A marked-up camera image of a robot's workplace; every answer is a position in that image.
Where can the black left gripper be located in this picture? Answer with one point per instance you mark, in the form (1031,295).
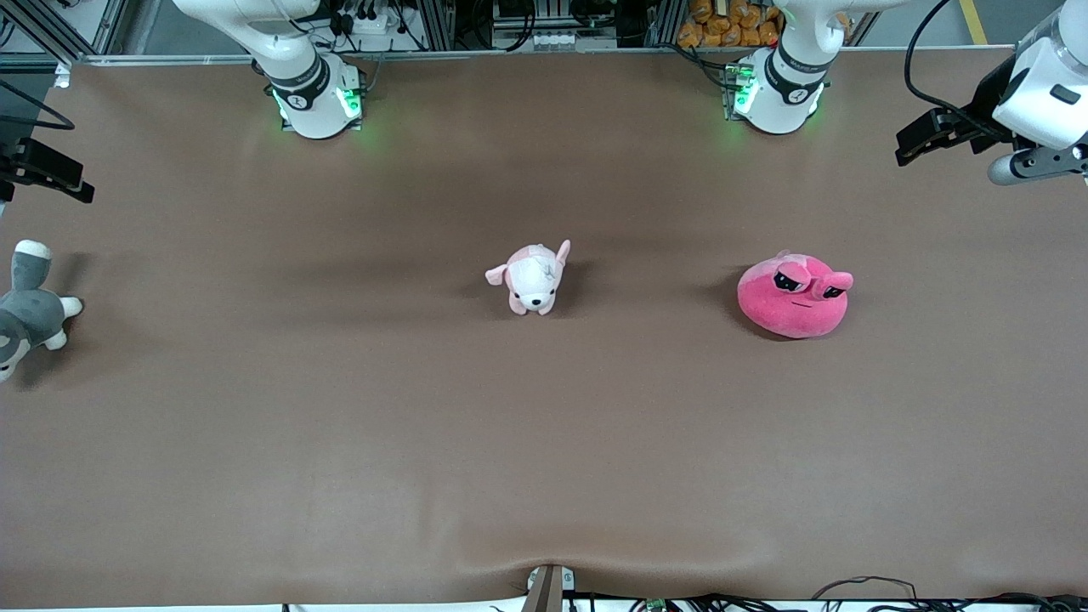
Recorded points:
(988,105)

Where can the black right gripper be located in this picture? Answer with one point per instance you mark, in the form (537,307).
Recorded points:
(12,163)

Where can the pink round plush toy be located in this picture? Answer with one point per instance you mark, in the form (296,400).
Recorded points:
(790,306)

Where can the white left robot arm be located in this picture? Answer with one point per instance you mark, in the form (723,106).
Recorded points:
(782,93)

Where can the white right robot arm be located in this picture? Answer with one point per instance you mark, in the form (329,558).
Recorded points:
(310,102)

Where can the grey white husky plush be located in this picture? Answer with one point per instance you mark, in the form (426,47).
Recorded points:
(30,314)

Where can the bag of orange snacks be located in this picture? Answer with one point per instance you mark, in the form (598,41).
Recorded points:
(731,21)

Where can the white power strip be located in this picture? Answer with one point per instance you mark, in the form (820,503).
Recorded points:
(374,24)

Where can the pink white dog plush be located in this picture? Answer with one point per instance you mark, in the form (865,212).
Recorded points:
(531,280)

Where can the aluminium table edge rail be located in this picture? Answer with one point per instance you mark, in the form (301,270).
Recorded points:
(544,53)

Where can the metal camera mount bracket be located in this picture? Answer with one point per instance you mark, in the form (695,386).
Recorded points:
(546,588)

